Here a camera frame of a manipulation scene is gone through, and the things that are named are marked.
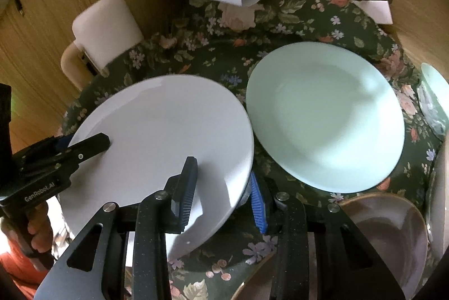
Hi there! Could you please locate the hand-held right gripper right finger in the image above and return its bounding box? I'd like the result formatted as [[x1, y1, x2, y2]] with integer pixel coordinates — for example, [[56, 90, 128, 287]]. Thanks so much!
[[250, 171, 407, 300]]

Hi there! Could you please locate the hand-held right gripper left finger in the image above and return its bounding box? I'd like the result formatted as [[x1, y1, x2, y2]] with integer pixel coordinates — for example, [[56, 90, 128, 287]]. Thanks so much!
[[37, 156, 199, 300]]

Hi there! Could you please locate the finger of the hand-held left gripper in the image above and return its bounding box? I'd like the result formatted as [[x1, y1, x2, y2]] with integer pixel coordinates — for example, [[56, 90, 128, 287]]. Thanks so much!
[[14, 135, 72, 163], [56, 132, 111, 169]]

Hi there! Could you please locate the floral dark green tablecloth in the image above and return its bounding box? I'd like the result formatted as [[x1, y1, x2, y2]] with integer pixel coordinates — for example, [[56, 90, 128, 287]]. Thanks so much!
[[61, 0, 444, 300]]

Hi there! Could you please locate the mint green plate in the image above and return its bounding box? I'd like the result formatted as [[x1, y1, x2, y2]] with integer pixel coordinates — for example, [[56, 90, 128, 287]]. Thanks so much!
[[246, 42, 406, 193]]

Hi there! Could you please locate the brown gold-rimmed bowl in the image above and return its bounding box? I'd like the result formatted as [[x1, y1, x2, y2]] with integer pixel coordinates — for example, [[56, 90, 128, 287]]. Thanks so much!
[[239, 193, 430, 300]]

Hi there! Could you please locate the small mint green bowl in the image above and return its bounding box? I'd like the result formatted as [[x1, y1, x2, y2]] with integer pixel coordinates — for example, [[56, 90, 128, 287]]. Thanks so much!
[[419, 62, 449, 111]]

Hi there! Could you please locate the person's left hand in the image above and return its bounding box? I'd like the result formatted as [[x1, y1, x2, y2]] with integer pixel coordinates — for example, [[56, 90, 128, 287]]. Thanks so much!
[[26, 198, 53, 255]]

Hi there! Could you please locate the white paper sheet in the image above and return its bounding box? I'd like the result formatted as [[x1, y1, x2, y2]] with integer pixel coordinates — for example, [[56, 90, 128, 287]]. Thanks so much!
[[358, 0, 393, 25]]

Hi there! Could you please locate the clear glass bowl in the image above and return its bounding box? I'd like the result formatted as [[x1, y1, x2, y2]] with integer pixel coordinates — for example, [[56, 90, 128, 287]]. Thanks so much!
[[417, 86, 449, 142]]

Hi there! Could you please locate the white plate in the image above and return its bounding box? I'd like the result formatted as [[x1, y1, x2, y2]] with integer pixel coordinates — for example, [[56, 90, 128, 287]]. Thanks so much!
[[59, 74, 255, 260]]

